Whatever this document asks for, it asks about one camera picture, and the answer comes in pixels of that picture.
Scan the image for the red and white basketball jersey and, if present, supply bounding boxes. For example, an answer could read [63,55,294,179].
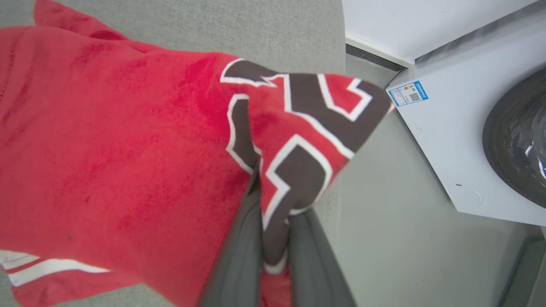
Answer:
[0,0,395,307]

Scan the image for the dark round washing machine door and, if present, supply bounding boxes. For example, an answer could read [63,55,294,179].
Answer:
[482,67,546,209]

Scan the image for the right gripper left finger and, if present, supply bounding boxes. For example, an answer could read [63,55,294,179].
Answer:
[198,170,264,307]

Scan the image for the blue and white energy label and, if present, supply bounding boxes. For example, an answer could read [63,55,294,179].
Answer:
[388,80,429,107]

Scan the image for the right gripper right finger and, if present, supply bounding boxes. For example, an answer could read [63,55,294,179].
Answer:
[286,208,357,307]

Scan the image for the white washing machine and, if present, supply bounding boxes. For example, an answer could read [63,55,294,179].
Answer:
[386,17,546,227]

